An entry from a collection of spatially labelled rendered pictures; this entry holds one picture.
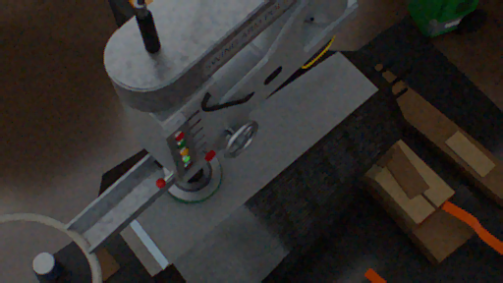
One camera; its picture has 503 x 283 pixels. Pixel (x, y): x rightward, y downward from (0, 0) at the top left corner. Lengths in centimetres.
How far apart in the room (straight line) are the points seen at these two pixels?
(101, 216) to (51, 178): 134
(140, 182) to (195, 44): 67
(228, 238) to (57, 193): 128
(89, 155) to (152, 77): 188
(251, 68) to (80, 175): 167
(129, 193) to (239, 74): 55
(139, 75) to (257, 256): 107
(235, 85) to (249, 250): 74
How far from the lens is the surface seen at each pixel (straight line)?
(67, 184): 339
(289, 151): 241
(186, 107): 170
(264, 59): 193
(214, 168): 233
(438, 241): 310
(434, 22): 360
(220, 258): 236
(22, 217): 213
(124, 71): 160
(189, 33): 163
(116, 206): 212
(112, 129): 345
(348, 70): 259
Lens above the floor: 300
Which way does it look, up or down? 64 degrees down
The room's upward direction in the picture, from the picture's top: 5 degrees counter-clockwise
